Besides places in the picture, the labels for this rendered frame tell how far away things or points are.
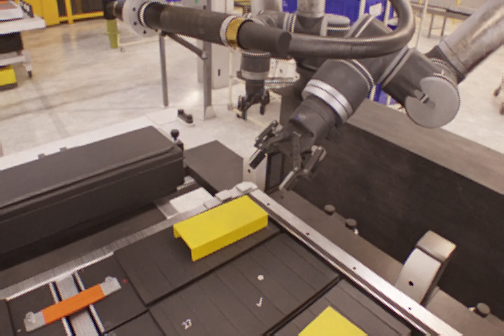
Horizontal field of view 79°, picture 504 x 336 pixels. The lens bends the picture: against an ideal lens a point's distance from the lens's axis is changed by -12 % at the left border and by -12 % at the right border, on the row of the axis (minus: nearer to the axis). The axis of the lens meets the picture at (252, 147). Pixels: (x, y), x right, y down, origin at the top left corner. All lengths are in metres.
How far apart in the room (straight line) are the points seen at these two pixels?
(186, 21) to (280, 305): 0.45
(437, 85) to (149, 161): 0.57
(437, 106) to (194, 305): 0.55
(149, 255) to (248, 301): 0.19
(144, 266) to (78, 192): 0.18
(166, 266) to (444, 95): 0.58
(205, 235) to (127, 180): 0.19
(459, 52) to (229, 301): 0.69
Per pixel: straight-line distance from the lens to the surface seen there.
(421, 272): 0.69
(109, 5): 0.79
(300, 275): 0.59
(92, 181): 0.66
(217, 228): 0.61
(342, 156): 1.48
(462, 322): 0.80
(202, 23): 0.51
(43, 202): 0.66
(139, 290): 0.58
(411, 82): 0.69
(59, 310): 0.60
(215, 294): 0.56
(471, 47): 0.85
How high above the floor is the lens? 1.46
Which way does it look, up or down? 30 degrees down
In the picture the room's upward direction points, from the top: 3 degrees clockwise
